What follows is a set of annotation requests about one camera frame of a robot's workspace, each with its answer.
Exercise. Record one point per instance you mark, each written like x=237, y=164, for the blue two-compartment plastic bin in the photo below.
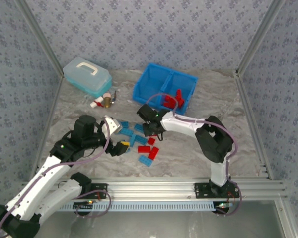
x=149, y=86

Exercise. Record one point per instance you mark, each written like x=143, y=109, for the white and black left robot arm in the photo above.
x=39, y=178

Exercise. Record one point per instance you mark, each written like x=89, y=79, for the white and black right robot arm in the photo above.
x=181, y=125

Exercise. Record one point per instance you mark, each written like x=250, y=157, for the small dark lever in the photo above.
x=115, y=95

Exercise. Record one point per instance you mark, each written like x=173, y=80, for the brass pipe fitting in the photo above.
x=108, y=102

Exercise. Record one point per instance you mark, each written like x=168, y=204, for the pink round cap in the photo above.
x=106, y=95

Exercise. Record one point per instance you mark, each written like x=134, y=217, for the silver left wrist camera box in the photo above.
x=112, y=125

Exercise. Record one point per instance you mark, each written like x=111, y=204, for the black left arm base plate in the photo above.
x=103, y=196

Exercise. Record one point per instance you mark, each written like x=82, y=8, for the long aluminium frame rail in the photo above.
x=149, y=188

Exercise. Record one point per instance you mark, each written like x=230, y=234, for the aluminium side rail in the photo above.
x=55, y=99
x=247, y=99

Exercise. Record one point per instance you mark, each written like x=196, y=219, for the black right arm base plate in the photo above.
x=201, y=191

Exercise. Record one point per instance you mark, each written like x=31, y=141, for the aluminium frame post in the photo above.
x=41, y=37
x=259, y=37

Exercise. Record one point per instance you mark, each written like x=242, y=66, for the aluminium lower frame bar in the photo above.
x=286, y=218

